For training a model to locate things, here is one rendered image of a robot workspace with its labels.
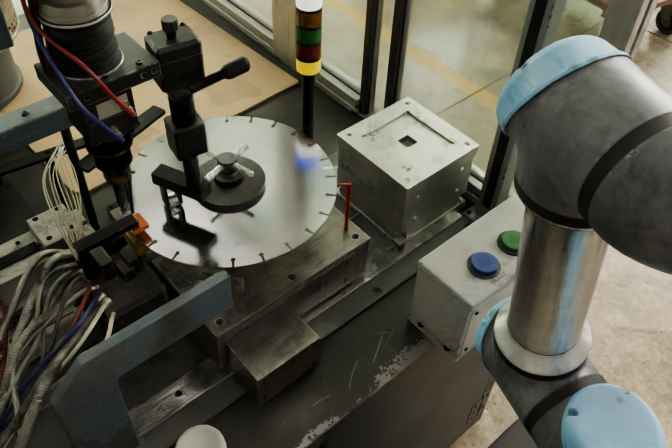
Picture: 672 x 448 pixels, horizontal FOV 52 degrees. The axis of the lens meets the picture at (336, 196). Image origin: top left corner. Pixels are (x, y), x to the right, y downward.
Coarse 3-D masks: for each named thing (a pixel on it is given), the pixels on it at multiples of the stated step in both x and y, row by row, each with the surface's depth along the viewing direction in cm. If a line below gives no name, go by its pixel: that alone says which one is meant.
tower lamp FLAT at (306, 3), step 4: (296, 0) 115; (300, 0) 114; (304, 0) 113; (308, 0) 113; (312, 0) 113; (316, 0) 114; (320, 0) 114; (296, 4) 115; (300, 4) 114; (304, 4) 114; (308, 4) 114; (312, 4) 114; (316, 4) 114; (320, 4) 115; (300, 8) 115; (304, 8) 114; (308, 8) 114; (312, 8) 114; (316, 8) 115; (320, 8) 115; (308, 12) 115
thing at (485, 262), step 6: (480, 252) 104; (486, 252) 104; (474, 258) 103; (480, 258) 103; (486, 258) 103; (492, 258) 103; (474, 264) 102; (480, 264) 102; (486, 264) 102; (492, 264) 102; (474, 270) 102; (480, 270) 102; (486, 270) 102; (492, 270) 102
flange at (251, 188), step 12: (240, 156) 110; (204, 168) 107; (252, 168) 108; (216, 180) 104; (228, 180) 103; (240, 180) 104; (252, 180) 106; (264, 180) 106; (216, 192) 103; (228, 192) 103; (240, 192) 104; (252, 192) 104; (216, 204) 102; (228, 204) 102; (240, 204) 102
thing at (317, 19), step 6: (300, 12) 115; (306, 12) 115; (312, 12) 115; (318, 12) 115; (300, 18) 116; (306, 18) 116; (312, 18) 116; (318, 18) 116; (300, 24) 117; (306, 24) 116; (312, 24) 116; (318, 24) 117
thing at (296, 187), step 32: (224, 128) 116; (256, 128) 116; (288, 128) 116; (160, 160) 110; (256, 160) 110; (288, 160) 111; (160, 192) 105; (288, 192) 106; (320, 192) 106; (160, 224) 100; (192, 224) 100; (224, 224) 100; (256, 224) 101; (288, 224) 101; (320, 224) 101; (192, 256) 96; (224, 256) 96; (256, 256) 96
